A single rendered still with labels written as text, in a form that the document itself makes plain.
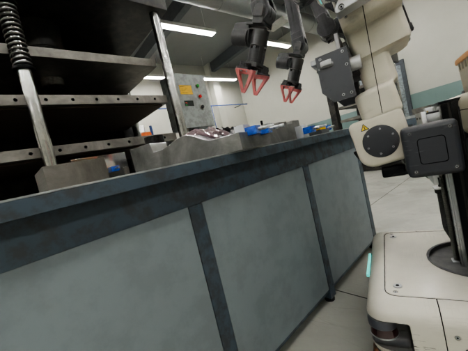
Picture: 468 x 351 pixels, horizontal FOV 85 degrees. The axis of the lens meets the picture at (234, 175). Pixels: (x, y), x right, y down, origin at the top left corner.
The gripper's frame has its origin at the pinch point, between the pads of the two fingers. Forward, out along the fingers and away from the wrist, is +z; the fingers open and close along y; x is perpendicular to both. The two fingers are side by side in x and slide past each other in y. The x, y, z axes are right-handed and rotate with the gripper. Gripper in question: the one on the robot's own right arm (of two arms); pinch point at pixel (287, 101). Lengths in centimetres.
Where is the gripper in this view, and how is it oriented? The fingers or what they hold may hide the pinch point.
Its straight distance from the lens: 134.8
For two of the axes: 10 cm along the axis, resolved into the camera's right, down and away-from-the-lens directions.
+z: -1.7, 9.4, 2.9
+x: 8.5, 2.9, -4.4
